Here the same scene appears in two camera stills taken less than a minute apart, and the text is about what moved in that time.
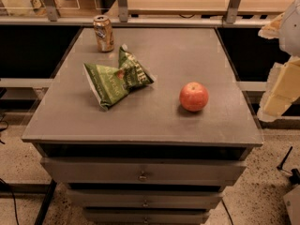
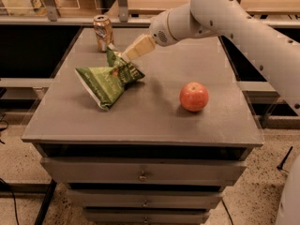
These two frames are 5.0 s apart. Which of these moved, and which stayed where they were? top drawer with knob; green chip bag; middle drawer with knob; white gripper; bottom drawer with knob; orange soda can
Moved: white gripper; green chip bag
Stayed: orange soda can; top drawer with knob; middle drawer with knob; bottom drawer with knob
